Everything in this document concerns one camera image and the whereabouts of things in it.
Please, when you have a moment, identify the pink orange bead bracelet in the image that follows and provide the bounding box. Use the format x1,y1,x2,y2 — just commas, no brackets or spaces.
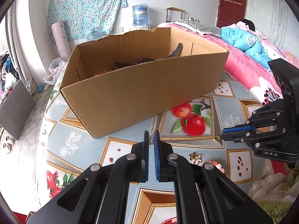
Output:
206,160,226,174

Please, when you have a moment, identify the pink strap smart watch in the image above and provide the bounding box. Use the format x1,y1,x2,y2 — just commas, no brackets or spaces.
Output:
112,43,183,70

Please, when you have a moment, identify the fruit pattern tablecloth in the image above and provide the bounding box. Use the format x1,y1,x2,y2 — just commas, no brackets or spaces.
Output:
39,72,265,223

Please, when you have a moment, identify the pink floral blanket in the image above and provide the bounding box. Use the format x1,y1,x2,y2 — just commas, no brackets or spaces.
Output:
158,22,299,105

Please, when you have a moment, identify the blue quilted jacket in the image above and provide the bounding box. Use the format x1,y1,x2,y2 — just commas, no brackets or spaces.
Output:
221,27,271,71

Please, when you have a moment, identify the brown cardboard box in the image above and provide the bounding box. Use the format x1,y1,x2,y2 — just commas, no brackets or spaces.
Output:
60,27,229,139

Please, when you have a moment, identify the dark red door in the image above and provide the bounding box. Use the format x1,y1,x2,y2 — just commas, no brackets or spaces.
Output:
216,0,247,28

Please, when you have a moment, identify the grey cabinet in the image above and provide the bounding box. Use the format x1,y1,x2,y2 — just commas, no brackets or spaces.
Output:
0,80,36,140

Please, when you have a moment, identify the white plastic bag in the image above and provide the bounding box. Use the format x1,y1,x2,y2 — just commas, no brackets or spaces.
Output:
44,57,66,85

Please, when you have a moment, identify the wooden chair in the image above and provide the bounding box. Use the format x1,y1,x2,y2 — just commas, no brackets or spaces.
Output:
165,7,186,22

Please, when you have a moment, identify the grey curtain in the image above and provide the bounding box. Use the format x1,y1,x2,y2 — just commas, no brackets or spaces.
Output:
4,1,38,95

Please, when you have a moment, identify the water dispenser bottle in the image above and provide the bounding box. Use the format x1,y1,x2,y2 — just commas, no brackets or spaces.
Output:
132,4,148,27

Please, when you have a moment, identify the pink rolled mat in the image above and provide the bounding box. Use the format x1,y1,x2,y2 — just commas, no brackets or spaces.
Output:
51,20,71,62

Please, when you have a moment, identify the floral teal wall cloth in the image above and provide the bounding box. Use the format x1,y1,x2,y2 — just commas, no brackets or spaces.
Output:
47,0,127,44

